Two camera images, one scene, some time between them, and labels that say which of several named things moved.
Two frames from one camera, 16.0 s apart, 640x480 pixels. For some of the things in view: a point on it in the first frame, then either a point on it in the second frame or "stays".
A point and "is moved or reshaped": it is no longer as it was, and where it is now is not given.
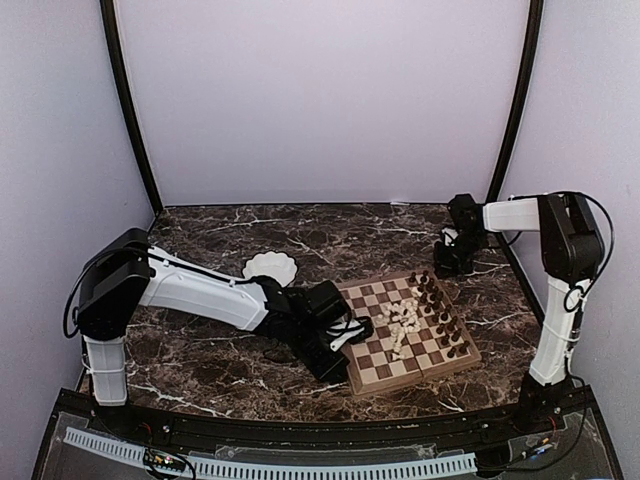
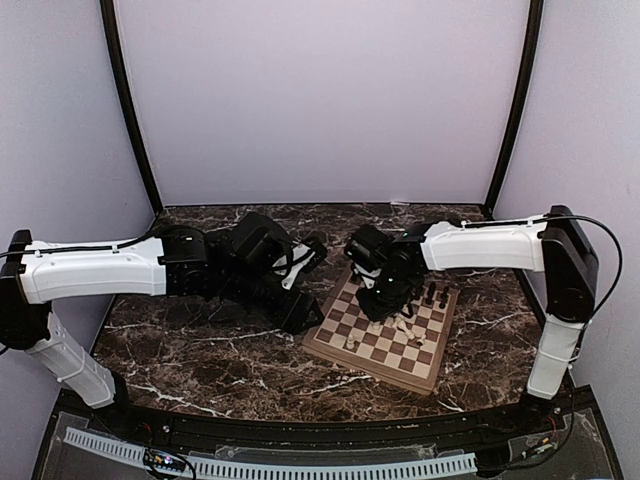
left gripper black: x=324 y=371 -> x=290 y=318
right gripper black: x=443 y=267 -> x=375 y=311
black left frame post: x=111 y=22 stays
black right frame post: x=534 y=34 stays
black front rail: x=333 y=434 stays
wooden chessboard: x=417 y=334 is moved or reshaped
